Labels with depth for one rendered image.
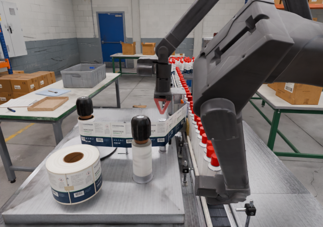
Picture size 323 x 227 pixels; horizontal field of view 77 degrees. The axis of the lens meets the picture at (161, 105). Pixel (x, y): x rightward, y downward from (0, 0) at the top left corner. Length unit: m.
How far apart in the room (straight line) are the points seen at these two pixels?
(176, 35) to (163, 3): 7.78
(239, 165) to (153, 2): 8.25
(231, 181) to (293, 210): 0.56
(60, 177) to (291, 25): 0.81
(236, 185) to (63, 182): 0.60
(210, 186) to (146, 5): 8.19
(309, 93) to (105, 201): 2.20
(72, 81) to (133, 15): 6.07
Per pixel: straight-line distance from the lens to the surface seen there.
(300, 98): 2.53
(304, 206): 1.10
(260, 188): 1.10
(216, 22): 8.49
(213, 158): 0.77
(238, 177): 0.51
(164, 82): 0.76
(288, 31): 0.22
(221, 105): 0.23
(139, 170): 0.92
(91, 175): 0.88
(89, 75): 2.75
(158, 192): 0.92
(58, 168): 0.88
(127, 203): 0.89
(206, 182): 0.62
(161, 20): 8.46
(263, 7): 0.24
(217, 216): 0.86
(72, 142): 1.32
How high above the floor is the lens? 1.51
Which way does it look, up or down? 20 degrees down
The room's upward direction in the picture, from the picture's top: straight up
